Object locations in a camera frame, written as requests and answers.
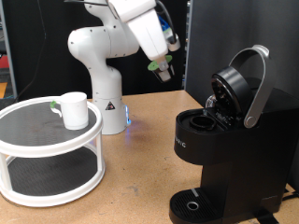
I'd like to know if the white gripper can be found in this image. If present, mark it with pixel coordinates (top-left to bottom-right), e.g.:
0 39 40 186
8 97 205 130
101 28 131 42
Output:
125 7 170 73

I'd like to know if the black Keurig coffee machine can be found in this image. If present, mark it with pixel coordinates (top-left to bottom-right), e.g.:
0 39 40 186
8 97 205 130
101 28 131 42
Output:
168 44 299 224

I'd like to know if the clear water reservoir black lid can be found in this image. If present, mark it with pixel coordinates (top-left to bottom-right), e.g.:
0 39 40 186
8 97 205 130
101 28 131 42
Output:
205 77 263 109

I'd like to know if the dark grey partition panel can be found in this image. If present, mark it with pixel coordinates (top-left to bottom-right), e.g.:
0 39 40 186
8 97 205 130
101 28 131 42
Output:
185 0 299 104

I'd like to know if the black curtain backdrop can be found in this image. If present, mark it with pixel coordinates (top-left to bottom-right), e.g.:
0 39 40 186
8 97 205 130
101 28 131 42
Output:
3 0 188 101

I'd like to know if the white two-tier turntable shelf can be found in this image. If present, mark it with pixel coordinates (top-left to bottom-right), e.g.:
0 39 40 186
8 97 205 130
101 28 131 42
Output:
0 95 107 208

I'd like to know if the red background item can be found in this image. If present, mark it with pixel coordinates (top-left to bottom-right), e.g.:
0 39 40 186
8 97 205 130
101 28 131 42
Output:
0 55 9 70

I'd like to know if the orange background item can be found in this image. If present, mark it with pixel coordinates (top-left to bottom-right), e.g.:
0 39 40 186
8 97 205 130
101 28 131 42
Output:
0 82 8 99

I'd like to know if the black camera cable on arm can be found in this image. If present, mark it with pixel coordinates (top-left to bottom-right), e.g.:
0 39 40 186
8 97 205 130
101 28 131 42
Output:
64 0 176 35

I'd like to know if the thin black hanging cable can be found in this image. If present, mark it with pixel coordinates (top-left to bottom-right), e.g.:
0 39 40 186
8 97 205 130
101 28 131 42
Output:
17 0 48 96

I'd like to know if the grey metal frame post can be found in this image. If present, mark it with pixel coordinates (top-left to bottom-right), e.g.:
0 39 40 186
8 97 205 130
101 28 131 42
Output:
0 0 18 97

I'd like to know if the black machine power cable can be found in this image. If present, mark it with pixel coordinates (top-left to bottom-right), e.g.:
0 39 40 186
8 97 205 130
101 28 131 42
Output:
281 186 299 202

